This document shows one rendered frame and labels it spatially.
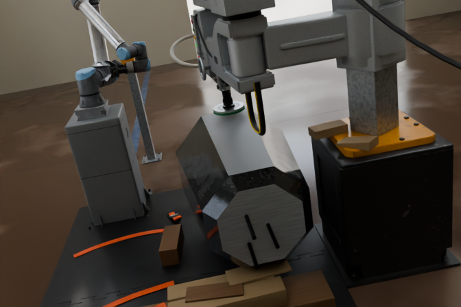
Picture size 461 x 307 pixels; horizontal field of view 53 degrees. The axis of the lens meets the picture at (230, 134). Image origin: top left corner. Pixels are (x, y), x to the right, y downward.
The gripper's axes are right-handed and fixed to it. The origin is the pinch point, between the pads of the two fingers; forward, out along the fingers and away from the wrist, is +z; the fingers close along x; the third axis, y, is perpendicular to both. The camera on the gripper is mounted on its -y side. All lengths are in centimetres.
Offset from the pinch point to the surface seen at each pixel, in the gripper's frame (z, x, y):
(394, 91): -156, -27, 125
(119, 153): -3, 58, 25
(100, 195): 16, 90, 31
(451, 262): -176, 56, 181
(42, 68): 131, 272, -571
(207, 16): -72, -48, 43
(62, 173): 62, 157, -88
